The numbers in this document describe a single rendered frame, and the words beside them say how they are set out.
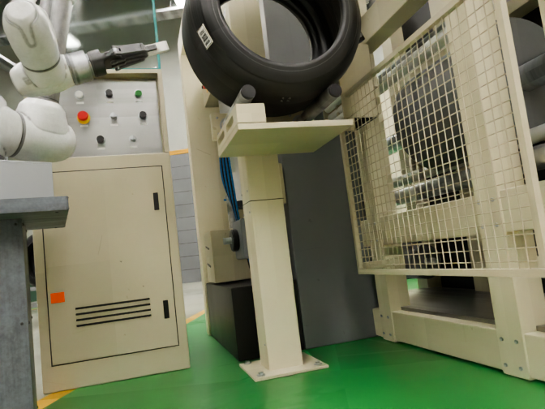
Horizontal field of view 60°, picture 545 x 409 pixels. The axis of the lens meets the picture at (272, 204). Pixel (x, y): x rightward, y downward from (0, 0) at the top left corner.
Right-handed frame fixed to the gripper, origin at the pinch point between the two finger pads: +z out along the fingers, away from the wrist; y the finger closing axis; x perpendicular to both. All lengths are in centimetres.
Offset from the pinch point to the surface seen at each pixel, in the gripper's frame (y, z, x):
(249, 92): -11.2, 19.0, 24.5
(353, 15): -12, 61, 10
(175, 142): 959, 147, -190
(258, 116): -11.2, 18.9, 32.0
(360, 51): 19, 79, 12
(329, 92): -11, 44, 31
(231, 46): -12.1, 18.7, 10.1
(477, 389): -30, 42, 123
